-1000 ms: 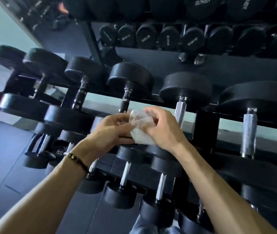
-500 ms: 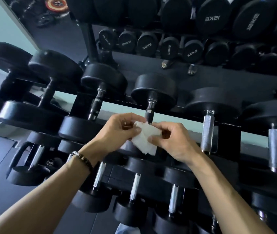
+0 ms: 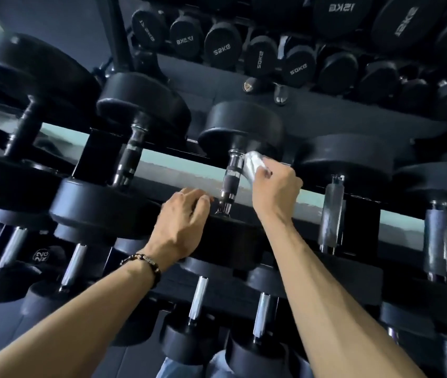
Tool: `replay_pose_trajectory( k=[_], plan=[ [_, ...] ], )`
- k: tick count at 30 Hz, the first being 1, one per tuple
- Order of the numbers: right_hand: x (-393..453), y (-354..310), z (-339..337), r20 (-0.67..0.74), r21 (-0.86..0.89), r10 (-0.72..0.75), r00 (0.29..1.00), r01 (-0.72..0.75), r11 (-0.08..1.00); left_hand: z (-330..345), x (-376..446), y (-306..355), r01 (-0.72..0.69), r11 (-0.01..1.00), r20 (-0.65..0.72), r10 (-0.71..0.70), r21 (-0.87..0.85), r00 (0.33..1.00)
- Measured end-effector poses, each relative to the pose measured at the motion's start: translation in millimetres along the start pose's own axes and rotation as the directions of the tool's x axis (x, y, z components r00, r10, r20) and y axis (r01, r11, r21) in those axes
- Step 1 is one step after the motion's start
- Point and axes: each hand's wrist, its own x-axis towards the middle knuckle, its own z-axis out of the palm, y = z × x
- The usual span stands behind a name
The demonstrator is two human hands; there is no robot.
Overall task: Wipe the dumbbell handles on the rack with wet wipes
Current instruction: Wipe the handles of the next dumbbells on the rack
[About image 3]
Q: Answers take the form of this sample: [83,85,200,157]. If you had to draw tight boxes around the person's right hand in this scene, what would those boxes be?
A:
[251,157,304,228]

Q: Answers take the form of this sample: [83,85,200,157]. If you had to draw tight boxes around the person's left hand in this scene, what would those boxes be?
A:
[143,188,215,269]

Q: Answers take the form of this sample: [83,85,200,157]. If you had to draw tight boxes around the white cleaning cloth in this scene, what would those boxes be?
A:
[243,150,272,186]

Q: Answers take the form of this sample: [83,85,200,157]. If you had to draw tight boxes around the black rubber dumbbell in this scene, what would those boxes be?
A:
[280,133,396,308]
[176,101,287,273]
[381,161,447,336]
[0,32,103,218]
[49,71,192,243]

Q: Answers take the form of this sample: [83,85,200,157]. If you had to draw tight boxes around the person's left forearm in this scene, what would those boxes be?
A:
[0,256,161,378]

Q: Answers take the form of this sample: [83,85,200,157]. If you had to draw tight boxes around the person's right forearm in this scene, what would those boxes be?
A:
[257,216,427,378]

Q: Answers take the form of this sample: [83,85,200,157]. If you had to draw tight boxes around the black metal weight rack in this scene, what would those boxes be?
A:
[0,0,447,378]

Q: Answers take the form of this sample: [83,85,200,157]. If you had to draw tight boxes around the row of labelled black dumbbells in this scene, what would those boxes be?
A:
[129,0,447,123]

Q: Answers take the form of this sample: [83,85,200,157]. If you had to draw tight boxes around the light blue trousers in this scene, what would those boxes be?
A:
[156,349,315,378]

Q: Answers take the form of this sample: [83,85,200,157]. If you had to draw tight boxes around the dark beaded bracelet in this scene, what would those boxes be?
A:
[120,253,162,290]

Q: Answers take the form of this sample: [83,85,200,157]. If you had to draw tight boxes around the row of chrome-handled black dumbbells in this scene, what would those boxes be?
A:
[0,208,447,378]

